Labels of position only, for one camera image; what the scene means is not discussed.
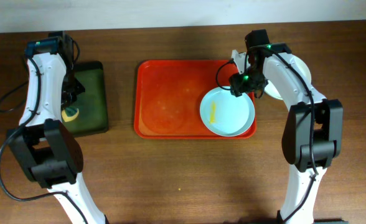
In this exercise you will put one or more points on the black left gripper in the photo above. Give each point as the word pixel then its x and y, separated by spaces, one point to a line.
pixel 70 97

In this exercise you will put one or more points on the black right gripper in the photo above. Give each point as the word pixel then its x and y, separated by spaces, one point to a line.
pixel 237 86

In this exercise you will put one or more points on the yellow green sponge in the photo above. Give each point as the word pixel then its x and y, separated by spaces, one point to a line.
pixel 69 113

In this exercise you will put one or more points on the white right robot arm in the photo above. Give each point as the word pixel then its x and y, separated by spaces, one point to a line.
pixel 312 136

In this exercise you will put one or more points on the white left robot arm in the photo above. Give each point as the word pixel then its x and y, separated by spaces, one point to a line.
pixel 45 150

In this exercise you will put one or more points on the dark green tray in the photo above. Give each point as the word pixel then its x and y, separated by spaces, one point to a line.
pixel 91 104

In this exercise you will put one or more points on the red plastic tray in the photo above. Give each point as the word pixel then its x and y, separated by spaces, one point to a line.
pixel 168 96

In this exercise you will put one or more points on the light blue plate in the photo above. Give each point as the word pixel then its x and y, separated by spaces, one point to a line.
pixel 225 114

